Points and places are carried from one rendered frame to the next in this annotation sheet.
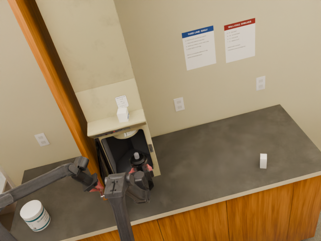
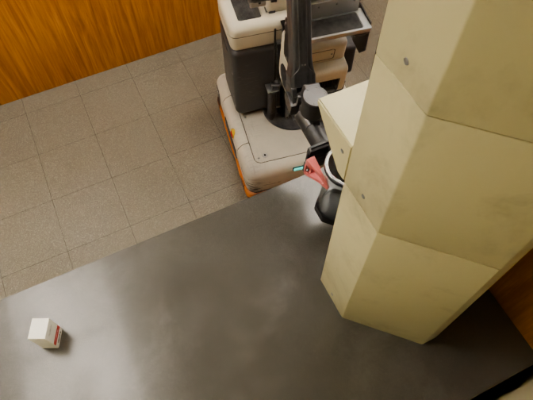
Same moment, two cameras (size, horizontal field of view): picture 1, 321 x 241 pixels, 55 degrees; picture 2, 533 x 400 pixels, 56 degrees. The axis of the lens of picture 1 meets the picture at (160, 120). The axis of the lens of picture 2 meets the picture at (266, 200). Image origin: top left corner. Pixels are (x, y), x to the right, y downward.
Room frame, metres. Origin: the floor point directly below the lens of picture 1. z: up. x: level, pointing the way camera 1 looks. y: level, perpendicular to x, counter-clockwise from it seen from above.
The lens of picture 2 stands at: (1.81, -0.22, 2.16)
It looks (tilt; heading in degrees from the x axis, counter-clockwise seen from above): 60 degrees down; 157
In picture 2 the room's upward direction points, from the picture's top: 1 degrees counter-clockwise
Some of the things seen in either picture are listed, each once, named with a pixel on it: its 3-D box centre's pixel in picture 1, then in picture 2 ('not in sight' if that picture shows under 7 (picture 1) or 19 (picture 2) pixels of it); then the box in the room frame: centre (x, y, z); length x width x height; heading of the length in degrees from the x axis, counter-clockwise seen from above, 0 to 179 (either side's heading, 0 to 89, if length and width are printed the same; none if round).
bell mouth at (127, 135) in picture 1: (124, 125); not in sight; (1.53, 0.23, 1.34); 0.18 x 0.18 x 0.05
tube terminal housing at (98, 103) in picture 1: (121, 126); (446, 226); (1.55, 0.25, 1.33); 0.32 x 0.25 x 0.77; 92
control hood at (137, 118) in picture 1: (118, 128); (409, 109); (1.37, 0.24, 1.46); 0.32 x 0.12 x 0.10; 92
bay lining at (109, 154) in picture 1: (126, 142); not in sight; (1.55, 0.25, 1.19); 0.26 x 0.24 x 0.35; 92
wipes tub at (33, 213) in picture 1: (35, 215); not in sight; (1.27, 0.89, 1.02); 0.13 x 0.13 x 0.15
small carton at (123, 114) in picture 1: (123, 115); not in sight; (1.37, 0.19, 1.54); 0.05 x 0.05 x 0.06; 81
